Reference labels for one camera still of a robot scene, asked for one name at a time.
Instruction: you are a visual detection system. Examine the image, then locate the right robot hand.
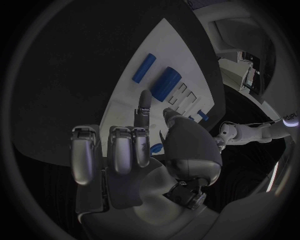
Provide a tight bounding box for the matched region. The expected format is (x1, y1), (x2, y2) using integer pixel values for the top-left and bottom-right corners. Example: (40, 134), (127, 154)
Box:
(70, 89), (224, 240)

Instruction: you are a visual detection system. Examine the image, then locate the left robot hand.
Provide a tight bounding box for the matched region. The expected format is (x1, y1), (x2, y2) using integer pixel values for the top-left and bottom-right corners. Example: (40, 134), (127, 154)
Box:
(211, 136), (228, 152)

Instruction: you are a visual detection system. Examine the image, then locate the white task board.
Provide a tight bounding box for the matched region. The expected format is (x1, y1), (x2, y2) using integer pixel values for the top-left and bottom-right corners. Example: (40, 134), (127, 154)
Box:
(99, 17), (215, 157)

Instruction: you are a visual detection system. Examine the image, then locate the blue gear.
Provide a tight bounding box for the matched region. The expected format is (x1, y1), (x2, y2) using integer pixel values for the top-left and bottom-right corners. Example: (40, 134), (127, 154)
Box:
(149, 142), (165, 158)

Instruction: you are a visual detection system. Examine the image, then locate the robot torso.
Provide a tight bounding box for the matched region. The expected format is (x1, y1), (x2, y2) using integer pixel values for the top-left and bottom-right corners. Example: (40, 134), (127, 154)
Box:
(260, 99), (300, 141)

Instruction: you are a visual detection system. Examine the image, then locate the thick blue cylinder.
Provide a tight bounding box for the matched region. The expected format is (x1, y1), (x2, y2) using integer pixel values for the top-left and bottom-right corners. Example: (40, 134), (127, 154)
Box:
(150, 66), (184, 103)

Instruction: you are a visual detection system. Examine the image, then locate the long thin blue cylinder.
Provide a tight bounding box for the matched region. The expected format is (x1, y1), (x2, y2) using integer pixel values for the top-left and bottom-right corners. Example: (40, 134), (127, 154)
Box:
(131, 53), (158, 84)

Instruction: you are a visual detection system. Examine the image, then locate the white cable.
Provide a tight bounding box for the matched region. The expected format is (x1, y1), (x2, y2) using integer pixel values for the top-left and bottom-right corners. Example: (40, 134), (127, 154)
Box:
(223, 117), (284, 127)

